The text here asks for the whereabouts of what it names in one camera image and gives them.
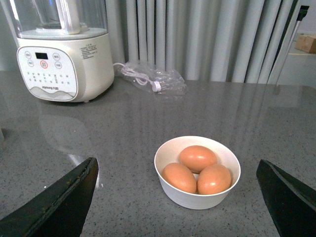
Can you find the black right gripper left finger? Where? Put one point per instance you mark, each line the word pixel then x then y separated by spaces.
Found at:
pixel 58 211

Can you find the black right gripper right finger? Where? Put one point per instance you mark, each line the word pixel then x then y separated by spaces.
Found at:
pixel 290 202

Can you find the brown egg bowl right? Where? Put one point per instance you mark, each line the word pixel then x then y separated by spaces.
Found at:
pixel 214 179

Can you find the brown egg bowl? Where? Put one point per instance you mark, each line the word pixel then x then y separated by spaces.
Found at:
pixel 214 179
pixel 180 177
pixel 196 158

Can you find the brown egg bowl top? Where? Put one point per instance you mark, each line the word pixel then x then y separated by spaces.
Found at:
pixel 196 158

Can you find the brown egg bowl left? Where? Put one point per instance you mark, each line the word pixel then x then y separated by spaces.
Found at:
pixel 180 177

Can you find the cardboard box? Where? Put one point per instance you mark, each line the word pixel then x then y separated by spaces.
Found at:
pixel 306 43

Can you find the white bowl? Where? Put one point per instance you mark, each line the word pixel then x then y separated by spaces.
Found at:
pixel 169 152

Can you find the white Joyoung blender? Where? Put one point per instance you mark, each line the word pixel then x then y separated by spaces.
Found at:
pixel 64 52

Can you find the clear plastic bag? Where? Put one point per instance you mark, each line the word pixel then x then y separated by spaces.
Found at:
pixel 148 77

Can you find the metal tripod pole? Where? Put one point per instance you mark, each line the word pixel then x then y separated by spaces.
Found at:
pixel 298 15

